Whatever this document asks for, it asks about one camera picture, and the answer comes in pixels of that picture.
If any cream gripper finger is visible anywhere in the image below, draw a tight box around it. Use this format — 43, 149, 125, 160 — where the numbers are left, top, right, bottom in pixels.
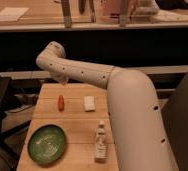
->
59, 76, 69, 85

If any red pepper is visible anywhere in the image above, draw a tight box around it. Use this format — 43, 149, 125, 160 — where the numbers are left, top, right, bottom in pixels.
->
58, 95, 65, 111

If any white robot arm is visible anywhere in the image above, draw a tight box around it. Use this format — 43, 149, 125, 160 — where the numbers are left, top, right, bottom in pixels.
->
36, 41, 178, 171

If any white sponge block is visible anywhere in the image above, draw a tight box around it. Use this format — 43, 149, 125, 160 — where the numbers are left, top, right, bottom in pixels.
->
84, 96, 95, 112

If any green plate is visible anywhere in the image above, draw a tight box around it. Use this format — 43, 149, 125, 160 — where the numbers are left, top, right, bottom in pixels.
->
27, 124, 67, 165

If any white plastic bottle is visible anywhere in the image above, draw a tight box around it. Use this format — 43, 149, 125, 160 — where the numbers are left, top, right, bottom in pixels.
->
94, 121, 107, 162

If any white paper sheet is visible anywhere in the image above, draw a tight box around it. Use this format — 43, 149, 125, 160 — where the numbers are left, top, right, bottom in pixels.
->
0, 7, 28, 22

